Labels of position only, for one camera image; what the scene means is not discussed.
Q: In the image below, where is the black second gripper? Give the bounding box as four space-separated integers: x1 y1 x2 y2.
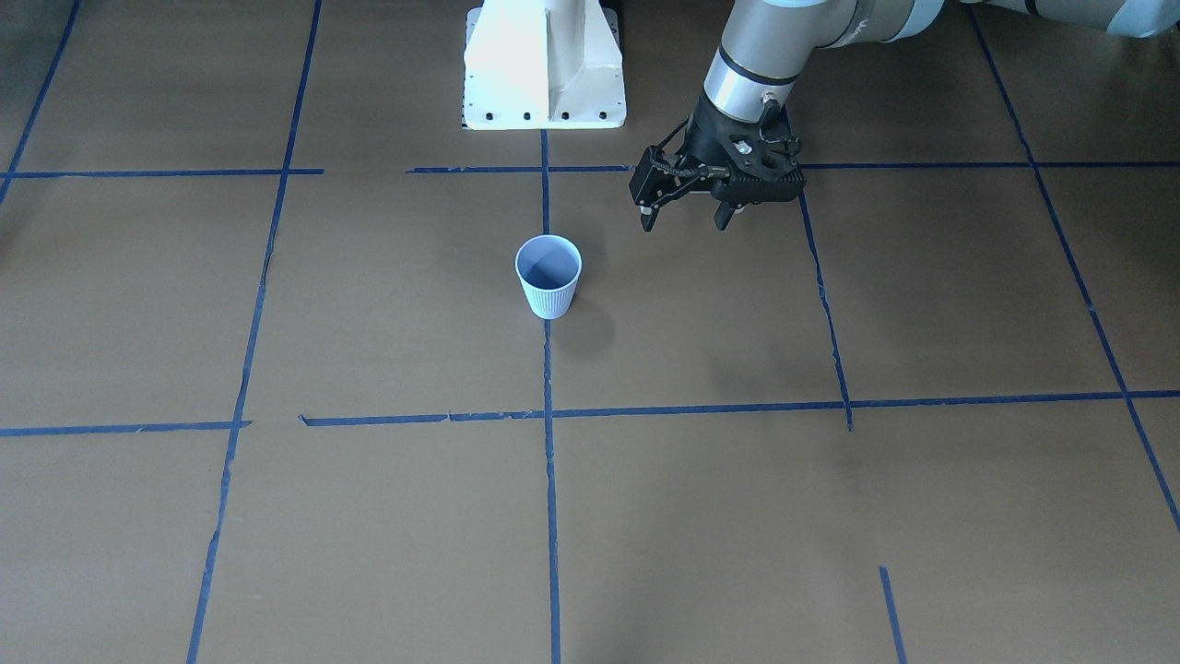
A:
629 93 805 232

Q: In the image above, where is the blue ribbed cup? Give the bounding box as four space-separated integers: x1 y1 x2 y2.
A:
513 234 584 320

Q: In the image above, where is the silver blue second robot arm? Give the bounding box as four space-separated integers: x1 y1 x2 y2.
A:
627 1 1176 239

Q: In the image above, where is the white column with base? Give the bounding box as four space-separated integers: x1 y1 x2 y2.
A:
461 1 628 131

